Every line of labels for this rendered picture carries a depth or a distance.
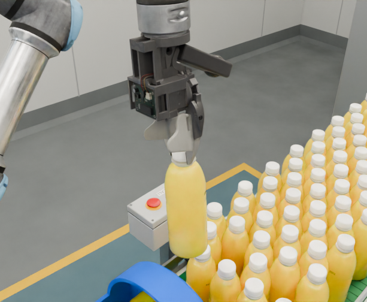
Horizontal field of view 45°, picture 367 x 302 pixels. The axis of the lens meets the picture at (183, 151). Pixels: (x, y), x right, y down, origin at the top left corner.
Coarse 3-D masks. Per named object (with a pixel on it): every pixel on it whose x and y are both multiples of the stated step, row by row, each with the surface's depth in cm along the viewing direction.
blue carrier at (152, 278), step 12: (144, 264) 85; (156, 264) 83; (120, 276) 84; (132, 276) 82; (144, 276) 80; (156, 276) 80; (168, 276) 80; (108, 288) 89; (120, 288) 93; (132, 288) 94; (144, 288) 78; (156, 288) 77; (168, 288) 77; (180, 288) 78; (108, 300) 91; (120, 300) 94; (156, 300) 76; (168, 300) 76; (180, 300) 76; (192, 300) 77
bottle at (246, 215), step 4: (248, 208) 117; (232, 212) 117; (236, 212) 115; (240, 212) 115; (244, 212) 115; (248, 212) 117; (228, 216) 118; (244, 216) 116; (248, 216) 116; (228, 220) 118; (248, 220) 116; (252, 220) 118; (228, 224) 118; (248, 224) 116; (252, 224) 118; (248, 228) 117
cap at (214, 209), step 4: (208, 204) 115; (212, 204) 115; (216, 204) 115; (220, 204) 115; (208, 208) 113; (212, 208) 114; (216, 208) 114; (220, 208) 113; (208, 212) 113; (212, 212) 113; (216, 212) 112; (220, 212) 113; (212, 216) 113; (216, 216) 113
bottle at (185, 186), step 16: (176, 176) 74; (192, 176) 74; (176, 192) 75; (192, 192) 75; (176, 208) 76; (192, 208) 76; (176, 224) 78; (192, 224) 77; (176, 240) 80; (192, 240) 79; (192, 256) 81
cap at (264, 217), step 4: (260, 212) 112; (264, 212) 112; (268, 212) 112; (260, 216) 111; (264, 216) 111; (268, 216) 111; (272, 216) 111; (260, 220) 110; (264, 220) 110; (268, 220) 110; (260, 224) 111; (264, 224) 111; (268, 224) 111
